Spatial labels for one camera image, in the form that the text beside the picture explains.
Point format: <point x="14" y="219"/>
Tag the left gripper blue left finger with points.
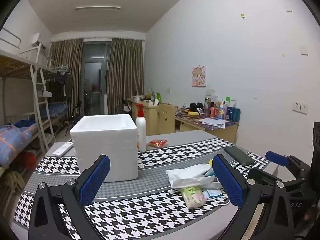
<point x="91" y="179"/>

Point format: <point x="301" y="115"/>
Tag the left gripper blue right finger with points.
<point x="231" y="180"/>

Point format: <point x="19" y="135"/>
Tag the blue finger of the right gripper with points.
<point x="277" y="159"/>

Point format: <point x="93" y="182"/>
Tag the white tissue paper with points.
<point x="198" y="175"/>

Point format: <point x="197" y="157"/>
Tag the green tissue pack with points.
<point x="193" y="197"/>

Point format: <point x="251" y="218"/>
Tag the black smartphone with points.
<point x="240" y="156"/>

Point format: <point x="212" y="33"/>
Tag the white remote control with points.
<point x="63" y="149"/>

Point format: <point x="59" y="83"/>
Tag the white styrofoam box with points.
<point x="112" y="135"/>

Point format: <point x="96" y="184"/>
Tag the white papers on desk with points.
<point x="220" y="123"/>

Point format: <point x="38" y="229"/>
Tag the black folding chair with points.
<point x="74" y="117"/>

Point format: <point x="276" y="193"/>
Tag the white ladder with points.
<point x="41" y="108"/>

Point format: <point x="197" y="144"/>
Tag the red snack packet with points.
<point x="158" y="143"/>

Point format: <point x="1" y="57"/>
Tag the white pump bottle red cap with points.
<point x="141" y="128"/>

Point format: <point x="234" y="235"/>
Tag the wooden desk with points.
<point x="183" y="122"/>

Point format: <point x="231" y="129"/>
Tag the blue plaid quilt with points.
<point x="14" y="140"/>

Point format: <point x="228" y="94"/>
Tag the wooden smiley chair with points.
<point x="166" y="122"/>

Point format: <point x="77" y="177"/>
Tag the white metal bunk bed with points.
<point x="17" y="103"/>

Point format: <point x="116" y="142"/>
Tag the right brown curtain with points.
<point x="125" y="74"/>

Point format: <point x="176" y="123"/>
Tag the brown curtain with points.
<point x="125" y="74"/>
<point x="65" y="87"/>

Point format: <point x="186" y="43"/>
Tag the glass balcony door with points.
<point x="95" y="63"/>

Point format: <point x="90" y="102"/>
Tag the left brown curtain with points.
<point x="65" y="87"/>

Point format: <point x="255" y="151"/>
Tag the white air conditioner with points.
<point x="37" y="40"/>

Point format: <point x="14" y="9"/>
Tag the ceiling tube light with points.
<point x="102" y="7"/>

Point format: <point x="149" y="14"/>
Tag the wall socket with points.
<point x="300" y="107"/>

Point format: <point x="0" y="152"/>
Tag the anime girl wall picture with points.
<point x="198" y="76"/>

